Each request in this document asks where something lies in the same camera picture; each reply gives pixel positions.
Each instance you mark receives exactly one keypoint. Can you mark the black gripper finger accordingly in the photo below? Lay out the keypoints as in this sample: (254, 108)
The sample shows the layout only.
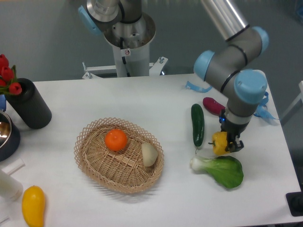
(235, 146)

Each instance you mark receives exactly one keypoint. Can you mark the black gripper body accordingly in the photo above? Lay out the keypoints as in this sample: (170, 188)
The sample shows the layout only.
(232, 124)

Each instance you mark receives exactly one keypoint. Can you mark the yellow bell pepper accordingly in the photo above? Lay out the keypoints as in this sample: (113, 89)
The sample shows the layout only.
(219, 143)

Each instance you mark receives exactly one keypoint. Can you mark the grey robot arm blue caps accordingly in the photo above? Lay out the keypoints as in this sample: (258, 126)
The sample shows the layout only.
(130, 32)

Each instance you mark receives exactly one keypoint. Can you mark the green bok choy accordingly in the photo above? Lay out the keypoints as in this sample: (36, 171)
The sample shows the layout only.
(225, 170)

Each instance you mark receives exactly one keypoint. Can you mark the purple sweet potato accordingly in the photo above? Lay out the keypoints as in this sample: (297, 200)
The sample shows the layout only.
(212, 106)

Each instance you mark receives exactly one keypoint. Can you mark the tangled blue tape ribbon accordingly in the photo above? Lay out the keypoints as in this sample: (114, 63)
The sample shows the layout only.
(262, 111)

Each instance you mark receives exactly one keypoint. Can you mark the green cucumber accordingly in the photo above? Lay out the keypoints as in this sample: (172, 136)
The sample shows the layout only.
(198, 125)

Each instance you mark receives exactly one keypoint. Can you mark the blue tape strip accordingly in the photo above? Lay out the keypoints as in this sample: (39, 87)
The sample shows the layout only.
(196, 88)

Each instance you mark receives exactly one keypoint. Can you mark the black device table corner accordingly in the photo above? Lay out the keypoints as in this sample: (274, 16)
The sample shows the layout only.
(295, 203)

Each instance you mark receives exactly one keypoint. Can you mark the woven wicker basket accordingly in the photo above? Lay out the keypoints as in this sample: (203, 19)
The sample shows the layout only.
(121, 171)

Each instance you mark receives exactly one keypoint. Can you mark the orange mandarin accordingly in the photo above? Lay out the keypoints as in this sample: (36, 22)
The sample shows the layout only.
(115, 140)

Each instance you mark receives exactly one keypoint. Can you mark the black cylindrical vase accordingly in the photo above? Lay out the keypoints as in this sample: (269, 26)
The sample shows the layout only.
(30, 105)

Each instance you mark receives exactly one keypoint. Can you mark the yellow squash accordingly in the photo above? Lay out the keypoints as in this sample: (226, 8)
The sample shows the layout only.
(33, 206)

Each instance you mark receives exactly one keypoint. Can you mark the dark metal bowl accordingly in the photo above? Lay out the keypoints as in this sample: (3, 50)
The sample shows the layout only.
(9, 137)

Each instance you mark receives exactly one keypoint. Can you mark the white plastic bottle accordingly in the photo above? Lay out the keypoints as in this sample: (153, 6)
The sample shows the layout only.
(10, 188)

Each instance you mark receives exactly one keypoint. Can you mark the red tulip flowers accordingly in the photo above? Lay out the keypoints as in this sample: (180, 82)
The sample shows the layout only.
(9, 84)

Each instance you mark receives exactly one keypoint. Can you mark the blue object left edge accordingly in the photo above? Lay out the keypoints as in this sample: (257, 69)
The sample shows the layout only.
(2, 103)

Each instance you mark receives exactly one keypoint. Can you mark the white frame at right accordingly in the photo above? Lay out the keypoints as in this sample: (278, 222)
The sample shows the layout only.
(294, 106)

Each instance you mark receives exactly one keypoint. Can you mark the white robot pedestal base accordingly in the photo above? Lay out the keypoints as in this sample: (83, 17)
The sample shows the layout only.
(129, 63)

